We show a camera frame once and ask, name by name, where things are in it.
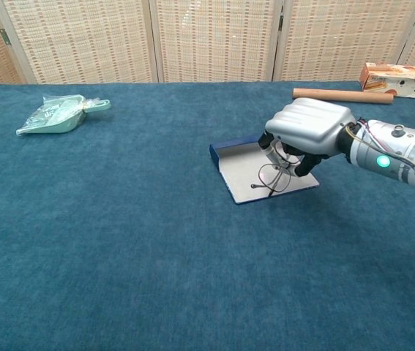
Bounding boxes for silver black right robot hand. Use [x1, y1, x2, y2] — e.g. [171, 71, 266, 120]
[257, 97, 358, 178]

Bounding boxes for thin wire-frame eyeglasses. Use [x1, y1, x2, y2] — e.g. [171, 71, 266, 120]
[250, 144, 305, 198]

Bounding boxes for blue glasses case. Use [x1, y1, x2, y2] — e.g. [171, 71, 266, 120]
[209, 133, 321, 205]

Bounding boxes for wooden rolling pin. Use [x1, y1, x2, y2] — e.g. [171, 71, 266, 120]
[292, 87, 395, 105]

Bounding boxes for orange biscuit box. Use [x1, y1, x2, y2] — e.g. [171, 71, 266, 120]
[359, 61, 415, 101]

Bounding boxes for bamboo folding screen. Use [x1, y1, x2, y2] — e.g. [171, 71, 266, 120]
[0, 0, 415, 87]

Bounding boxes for blue table cloth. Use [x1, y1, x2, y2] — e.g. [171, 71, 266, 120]
[0, 80, 415, 351]

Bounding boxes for green dustpan in plastic bag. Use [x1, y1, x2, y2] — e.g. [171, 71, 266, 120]
[15, 94, 112, 137]

